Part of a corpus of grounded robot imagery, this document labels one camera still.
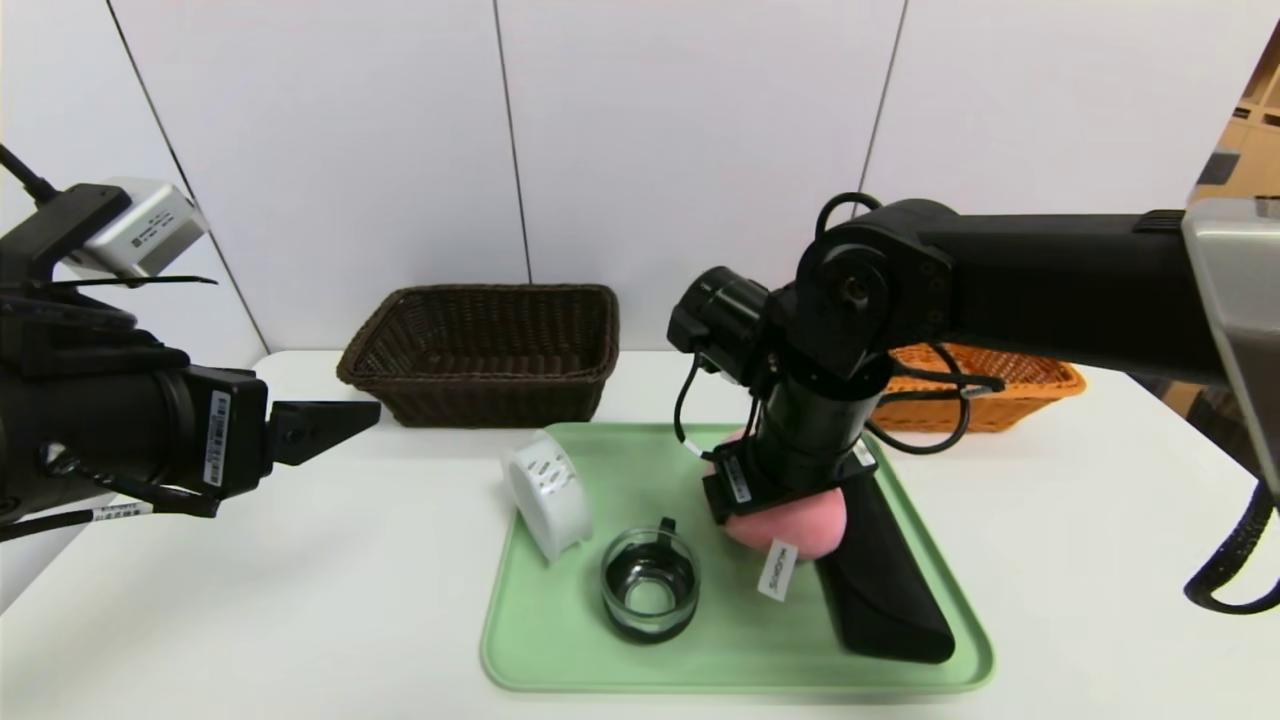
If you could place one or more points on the black leather glasses case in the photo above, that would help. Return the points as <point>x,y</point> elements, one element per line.
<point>885,590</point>

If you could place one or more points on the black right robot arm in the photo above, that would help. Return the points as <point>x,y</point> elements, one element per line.
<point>1050,290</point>

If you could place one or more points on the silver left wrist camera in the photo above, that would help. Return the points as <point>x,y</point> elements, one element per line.
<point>140,230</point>

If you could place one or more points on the orange wicker basket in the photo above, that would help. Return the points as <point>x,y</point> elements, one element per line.
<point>1030,395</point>

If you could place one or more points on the dark brown wicker basket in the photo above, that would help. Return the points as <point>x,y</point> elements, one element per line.
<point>480,395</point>

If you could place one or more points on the thin black zip tie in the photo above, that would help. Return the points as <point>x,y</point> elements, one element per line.
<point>150,281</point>

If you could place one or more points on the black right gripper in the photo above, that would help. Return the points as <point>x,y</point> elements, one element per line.
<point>748,484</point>

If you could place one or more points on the pink plush peach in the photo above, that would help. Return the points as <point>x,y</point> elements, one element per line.
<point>800,525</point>

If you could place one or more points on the white plastic tape roll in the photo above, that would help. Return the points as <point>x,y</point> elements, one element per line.
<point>548,495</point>

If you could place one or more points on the wooden shelf unit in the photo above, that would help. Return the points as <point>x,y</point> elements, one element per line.
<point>1250,140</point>

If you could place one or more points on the light green plastic tray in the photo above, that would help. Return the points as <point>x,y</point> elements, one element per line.
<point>560,640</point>

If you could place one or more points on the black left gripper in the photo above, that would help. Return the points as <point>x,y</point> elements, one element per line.
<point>228,434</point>

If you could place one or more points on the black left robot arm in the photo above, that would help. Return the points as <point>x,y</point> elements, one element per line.
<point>90,430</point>

